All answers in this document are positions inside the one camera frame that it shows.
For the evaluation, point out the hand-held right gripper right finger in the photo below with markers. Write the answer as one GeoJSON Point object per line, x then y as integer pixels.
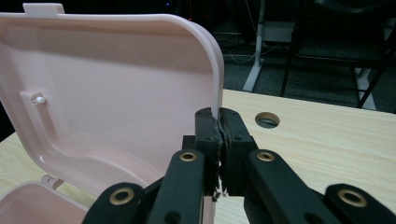
{"type": "Point", "coordinates": [236, 149]}

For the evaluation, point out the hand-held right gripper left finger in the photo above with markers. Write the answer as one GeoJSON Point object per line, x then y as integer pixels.
{"type": "Point", "coordinates": [207, 146]}

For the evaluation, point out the white box under desk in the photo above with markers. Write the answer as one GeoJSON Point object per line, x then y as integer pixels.
{"type": "Point", "coordinates": [278, 31]}

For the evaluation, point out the black chair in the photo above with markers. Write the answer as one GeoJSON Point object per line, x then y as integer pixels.
{"type": "Point", "coordinates": [336, 49]}

